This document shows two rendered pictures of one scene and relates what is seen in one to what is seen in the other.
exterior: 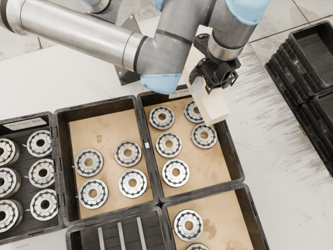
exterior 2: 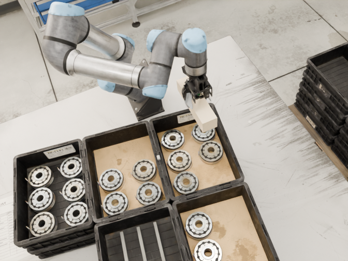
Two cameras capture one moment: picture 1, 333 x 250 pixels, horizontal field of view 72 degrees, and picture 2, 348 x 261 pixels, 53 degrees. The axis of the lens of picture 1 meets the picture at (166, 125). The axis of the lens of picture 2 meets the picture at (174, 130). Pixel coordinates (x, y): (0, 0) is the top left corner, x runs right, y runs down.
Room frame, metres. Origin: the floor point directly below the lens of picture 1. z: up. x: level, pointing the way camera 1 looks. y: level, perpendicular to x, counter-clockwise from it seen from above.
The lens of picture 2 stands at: (-0.48, -0.22, 2.18)
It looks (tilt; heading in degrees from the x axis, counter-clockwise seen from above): 57 degrees down; 16
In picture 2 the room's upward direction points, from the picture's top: 10 degrees counter-clockwise
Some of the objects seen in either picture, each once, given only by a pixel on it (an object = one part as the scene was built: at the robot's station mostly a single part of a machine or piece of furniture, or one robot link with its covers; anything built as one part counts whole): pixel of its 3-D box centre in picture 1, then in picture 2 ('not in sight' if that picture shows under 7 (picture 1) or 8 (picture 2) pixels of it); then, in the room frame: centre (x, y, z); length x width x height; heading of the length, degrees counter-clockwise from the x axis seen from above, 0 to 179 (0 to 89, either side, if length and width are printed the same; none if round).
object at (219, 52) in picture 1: (228, 41); (197, 64); (0.35, -0.10, 1.31); 0.08 x 0.08 x 0.05
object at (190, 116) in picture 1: (196, 110); (203, 131); (0.37, -0.11, 0.86); 0.10 x 0.10 x 0.01
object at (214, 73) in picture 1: (218, 66); (198, 82); (0.34, -0.10, 1.23); 0.09 x 0.08 x 0.12; 32
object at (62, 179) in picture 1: (104, 155); (123, 168); (0.13, 0.19, 0.92); 0.40 x 0.30 x 0.02; 23
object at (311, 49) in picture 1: (304, 71); (337, 96); (1.01, -0.88, 0.37); 0.40 x 0.30 x 0.45; 32
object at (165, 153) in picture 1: (168, 144); (179, 160); (0.22, -0.02, 0.86); 0.10 x 0.10 x 0.01
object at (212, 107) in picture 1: (201, 86); (196, 102); (0.36, -0.09, 1.08); 0.24 x 0.06 x 0.06; 32
